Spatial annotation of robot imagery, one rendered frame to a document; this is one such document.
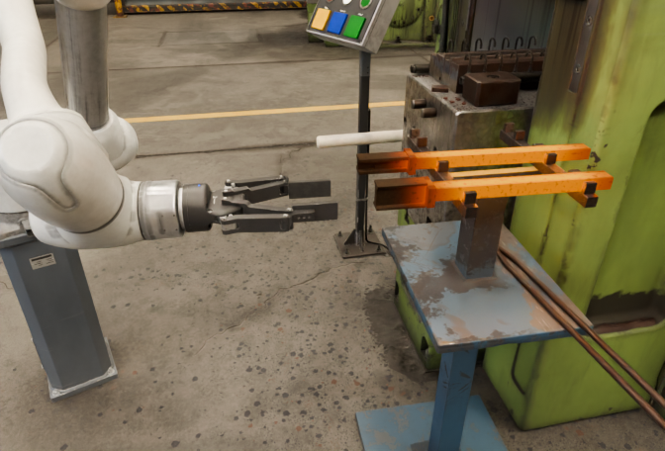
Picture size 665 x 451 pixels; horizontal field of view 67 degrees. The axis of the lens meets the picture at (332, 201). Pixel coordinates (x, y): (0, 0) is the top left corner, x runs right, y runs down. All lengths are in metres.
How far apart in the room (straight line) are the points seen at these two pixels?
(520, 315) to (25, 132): 0.84
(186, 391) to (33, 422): 0.45
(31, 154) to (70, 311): 1.13
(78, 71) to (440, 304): 0.96
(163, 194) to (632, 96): 0.92
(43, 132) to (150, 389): 1.32
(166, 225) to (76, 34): 0.61
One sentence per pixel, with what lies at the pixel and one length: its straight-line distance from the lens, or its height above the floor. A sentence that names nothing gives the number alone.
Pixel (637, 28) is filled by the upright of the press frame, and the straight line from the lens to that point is 1.15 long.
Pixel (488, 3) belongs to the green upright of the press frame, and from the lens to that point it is 1.72.
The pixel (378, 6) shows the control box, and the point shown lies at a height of 1.08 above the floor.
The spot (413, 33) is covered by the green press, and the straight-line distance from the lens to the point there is 6.50.
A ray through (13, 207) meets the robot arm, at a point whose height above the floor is 0.67.
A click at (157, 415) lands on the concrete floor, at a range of 1.76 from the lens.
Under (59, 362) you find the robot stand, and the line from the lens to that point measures 1.83.
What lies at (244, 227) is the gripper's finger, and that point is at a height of 0.93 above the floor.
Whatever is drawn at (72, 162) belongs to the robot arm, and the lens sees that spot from 0.62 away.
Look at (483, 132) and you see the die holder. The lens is 1.35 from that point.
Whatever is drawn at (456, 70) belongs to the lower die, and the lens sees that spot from 1.44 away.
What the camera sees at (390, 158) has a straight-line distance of 0.91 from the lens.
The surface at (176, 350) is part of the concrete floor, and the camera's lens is 1.94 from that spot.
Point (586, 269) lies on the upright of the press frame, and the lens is 1.38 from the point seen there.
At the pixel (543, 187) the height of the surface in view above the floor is 0.94.
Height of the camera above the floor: 1.32
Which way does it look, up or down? 29 degrees down
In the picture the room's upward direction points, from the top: straight up
